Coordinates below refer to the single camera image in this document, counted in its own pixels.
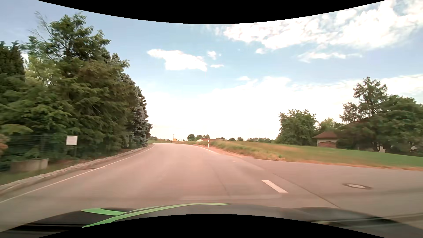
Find concrete planter trough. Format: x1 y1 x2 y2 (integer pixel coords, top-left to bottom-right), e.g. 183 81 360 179
9 158 49 173

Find dry grass field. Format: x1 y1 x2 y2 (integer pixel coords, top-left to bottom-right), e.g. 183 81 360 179
172 139 423 172

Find car's own bonnet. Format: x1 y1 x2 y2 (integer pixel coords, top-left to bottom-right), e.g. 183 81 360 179
7 203 423 238

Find road markings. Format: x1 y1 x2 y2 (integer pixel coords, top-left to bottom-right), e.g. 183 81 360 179
0 143 289 204

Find stone kerbed grass verge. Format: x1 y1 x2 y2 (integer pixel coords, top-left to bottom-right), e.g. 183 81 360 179
0 144 150 195

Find row of tall green trees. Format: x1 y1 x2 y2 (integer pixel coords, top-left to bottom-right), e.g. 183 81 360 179
0 11 153 159

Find round green tree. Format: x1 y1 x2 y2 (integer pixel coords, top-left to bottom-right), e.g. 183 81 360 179
275 109 318 146

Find white sign board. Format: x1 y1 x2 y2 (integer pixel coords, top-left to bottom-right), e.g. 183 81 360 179
65 135 78 157

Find group of green trees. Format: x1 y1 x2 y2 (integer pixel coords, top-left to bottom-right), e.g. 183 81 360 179
318 77 423 156

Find grey asphalt road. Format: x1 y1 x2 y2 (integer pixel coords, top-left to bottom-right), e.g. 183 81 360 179
0 143 423 232

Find house with brown roof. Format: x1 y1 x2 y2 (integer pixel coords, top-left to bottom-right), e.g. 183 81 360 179
312 131 340 148

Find distant row of trees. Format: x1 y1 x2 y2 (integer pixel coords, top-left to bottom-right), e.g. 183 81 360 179
187 134 275 143

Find dark wire mesh fence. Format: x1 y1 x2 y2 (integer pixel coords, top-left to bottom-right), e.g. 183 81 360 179
0 133 80 172

